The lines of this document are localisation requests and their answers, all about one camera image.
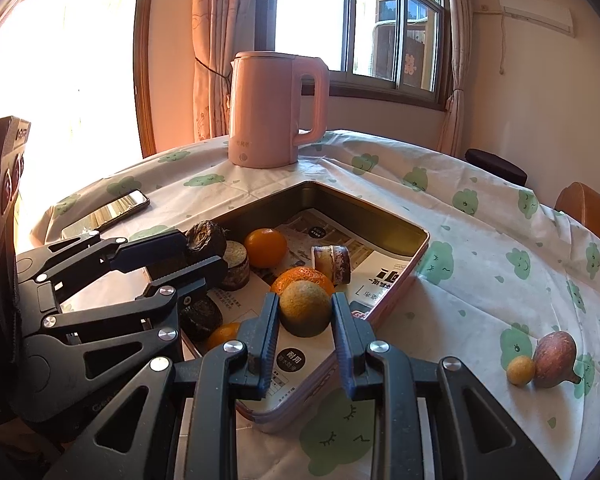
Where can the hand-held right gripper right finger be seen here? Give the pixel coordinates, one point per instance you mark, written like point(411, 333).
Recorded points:
point(342, 345)

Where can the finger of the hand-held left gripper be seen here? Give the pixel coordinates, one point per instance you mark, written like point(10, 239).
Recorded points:
point(150, 252)
point(190, 277)

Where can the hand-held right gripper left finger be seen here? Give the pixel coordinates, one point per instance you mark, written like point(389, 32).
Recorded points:
point(267, 340)

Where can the small smooth orange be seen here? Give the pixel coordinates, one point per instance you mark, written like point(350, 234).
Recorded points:
point(265, 247)
point(222, 336)

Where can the greenish yellow citrus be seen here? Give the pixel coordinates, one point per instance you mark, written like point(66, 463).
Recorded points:
point(305, 310)

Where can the large wrinkled tangerine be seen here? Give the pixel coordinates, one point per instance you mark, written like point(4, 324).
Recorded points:
point(300, 277)

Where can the brown cut roll piece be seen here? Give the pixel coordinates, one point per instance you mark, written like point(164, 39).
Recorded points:
point(236, 270)
point(335, 265)

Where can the pink metal tin box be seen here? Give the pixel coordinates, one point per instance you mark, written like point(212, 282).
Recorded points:
point(370, 215)

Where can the black smartphone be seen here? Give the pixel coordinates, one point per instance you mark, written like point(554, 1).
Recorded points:
point(110, 212)

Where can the white cloud print tablecloth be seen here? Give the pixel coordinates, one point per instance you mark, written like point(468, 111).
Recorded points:
point(480, 270)

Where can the small yellow round fruit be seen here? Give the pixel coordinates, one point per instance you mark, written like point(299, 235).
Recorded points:
point(521, 371)

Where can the pink electric kettle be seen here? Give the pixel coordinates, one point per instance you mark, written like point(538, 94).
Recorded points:
point(265, 110)

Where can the large brown stemmed fruit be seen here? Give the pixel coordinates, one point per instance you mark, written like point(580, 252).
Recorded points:
point(555, 360)

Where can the pink floral curtain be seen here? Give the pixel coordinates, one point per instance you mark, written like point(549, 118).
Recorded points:
point(210, 35)

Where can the dark stool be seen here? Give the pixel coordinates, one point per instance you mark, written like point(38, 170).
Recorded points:
point(495, 166)

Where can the beige tied curtain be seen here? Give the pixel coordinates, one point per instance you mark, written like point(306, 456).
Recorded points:
point(455, 125)

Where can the sliding glass window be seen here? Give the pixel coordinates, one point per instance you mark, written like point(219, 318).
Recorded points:
point(320, 10)

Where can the brown wooden door frame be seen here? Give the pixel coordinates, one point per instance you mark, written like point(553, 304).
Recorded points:
point(145, 110)

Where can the white wall air conditioner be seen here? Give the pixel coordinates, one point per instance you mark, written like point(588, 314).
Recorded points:
point(535, 12)

